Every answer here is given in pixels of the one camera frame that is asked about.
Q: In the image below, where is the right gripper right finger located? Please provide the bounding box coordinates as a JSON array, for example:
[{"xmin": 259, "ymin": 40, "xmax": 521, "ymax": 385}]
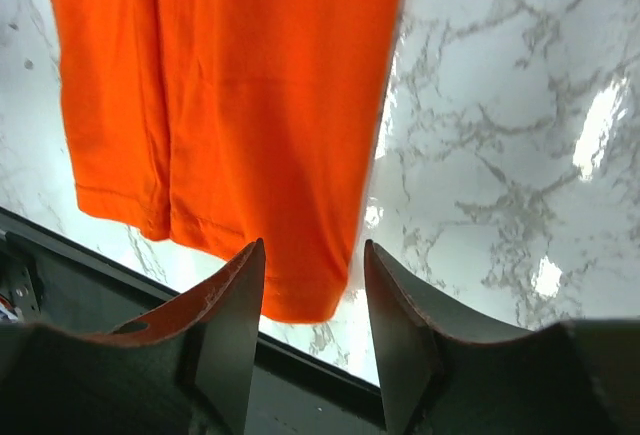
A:
[{"xmin": 364, "ymin": 241, "xmax": 639, "ymax": 434}]

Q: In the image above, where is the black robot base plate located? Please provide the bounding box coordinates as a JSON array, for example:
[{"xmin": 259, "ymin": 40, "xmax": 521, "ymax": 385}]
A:
[{"xmin": 0, "ymin": 207, "xmax": 386, "ymax": 435}]

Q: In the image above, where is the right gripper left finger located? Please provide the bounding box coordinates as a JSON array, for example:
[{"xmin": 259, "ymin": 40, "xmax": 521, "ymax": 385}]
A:
[{"xmin": 1, "ymin": 237, "xmax": 265, "ymax": 434}]

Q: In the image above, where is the orange t-shirt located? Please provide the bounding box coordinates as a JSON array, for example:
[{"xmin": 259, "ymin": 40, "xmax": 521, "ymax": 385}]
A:
[{"xmin": 51, "ymin": 0, "xmax": 400, "ymax": 323}]

